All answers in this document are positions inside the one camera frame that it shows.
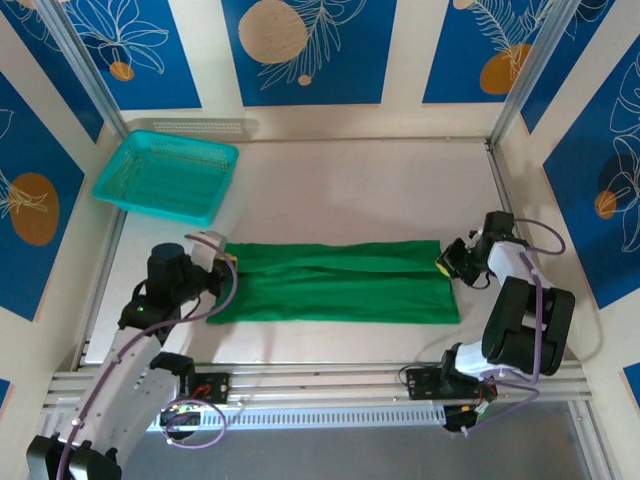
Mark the green t-shirt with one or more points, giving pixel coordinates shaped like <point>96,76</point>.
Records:
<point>340,285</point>

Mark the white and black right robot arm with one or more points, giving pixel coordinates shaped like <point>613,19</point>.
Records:
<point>510,320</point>

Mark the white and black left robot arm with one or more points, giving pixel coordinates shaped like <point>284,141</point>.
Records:
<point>125,380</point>

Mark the teal plastic basket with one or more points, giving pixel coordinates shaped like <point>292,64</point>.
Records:
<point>160,180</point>

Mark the small electronics board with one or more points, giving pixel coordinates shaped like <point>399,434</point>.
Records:
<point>467,410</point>
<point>180,410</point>

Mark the perforated metal strip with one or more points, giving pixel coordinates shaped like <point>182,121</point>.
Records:
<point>200,126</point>

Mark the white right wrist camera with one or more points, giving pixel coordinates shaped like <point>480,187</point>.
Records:
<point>475,240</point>

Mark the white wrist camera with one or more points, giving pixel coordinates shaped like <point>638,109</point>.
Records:
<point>207,247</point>
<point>475,240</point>

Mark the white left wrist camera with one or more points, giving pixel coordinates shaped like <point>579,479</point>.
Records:
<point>207,247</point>

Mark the aluminium table side rail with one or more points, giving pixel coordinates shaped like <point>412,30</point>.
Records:
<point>501,175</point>

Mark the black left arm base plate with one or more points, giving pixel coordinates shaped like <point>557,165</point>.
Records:
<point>215,387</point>

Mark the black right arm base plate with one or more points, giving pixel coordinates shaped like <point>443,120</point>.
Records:
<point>422,385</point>

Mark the aluminium rail frame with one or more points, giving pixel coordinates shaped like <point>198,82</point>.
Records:
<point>320,386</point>

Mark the aluminium corner post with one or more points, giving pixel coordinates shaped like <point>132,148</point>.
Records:
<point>82,65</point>
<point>536,65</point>

